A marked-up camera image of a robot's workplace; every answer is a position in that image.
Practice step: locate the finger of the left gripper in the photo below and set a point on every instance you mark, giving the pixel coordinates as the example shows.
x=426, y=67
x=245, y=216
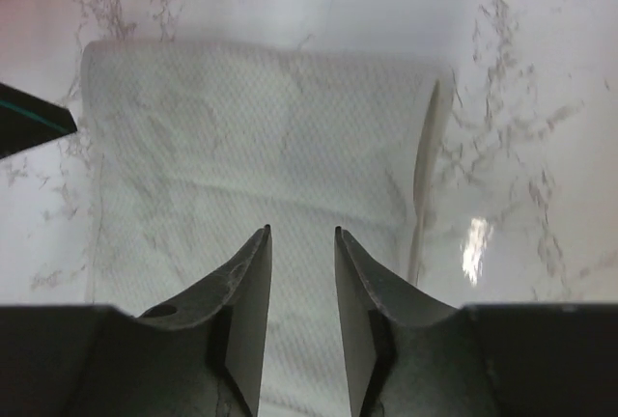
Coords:
x=27, y=122

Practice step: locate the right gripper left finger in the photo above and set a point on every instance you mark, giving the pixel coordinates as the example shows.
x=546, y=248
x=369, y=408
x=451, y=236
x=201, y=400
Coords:
x=232, y=302

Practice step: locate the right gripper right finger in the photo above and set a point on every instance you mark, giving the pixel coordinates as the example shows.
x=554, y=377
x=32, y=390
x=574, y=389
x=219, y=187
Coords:
x=374, y=302

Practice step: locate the grey towel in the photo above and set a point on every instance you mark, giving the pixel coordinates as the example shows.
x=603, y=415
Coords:
x=199, y=144

